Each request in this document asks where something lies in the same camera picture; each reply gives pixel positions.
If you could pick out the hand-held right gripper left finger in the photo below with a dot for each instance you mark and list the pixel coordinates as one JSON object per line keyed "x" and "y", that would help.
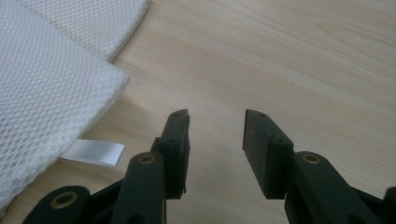
{"x": 176, "y": 149}

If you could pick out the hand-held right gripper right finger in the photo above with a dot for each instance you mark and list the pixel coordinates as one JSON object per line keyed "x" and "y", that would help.
{"x": 264, "y": 155}

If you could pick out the white towel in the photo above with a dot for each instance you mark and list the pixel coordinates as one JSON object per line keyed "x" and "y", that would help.
{"x": 46, "y": 93}

